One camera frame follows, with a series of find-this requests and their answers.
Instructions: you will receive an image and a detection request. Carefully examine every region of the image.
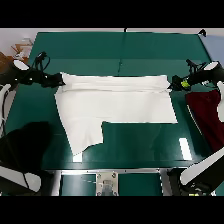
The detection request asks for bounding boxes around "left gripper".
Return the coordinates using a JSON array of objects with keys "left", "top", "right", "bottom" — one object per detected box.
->
[{"left": 41, "top": 71, "right": 66, "bottom": 89}]

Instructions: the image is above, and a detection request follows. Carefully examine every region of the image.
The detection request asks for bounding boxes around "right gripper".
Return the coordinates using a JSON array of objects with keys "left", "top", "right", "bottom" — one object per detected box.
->
[{"left": 167, "top": 74, "right": 192, "bottom": 92}]

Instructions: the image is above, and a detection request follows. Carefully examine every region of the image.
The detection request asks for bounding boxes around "white T-shirt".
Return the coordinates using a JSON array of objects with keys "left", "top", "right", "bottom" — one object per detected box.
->
[{"left": 54, "top": 71, "right": 179, "bottom": 157}]

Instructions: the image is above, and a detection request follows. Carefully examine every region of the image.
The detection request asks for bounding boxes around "dark red garment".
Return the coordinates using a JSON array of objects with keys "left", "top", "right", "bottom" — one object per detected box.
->
[{"left": 185, "top": 89, "right": 224, "bottom": 153}]

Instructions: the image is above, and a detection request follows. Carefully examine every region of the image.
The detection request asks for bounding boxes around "silver frame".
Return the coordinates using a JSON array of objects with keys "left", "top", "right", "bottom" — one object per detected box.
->
[{"left": 45, "top": 167, "right": 175, "bottom": 197}]

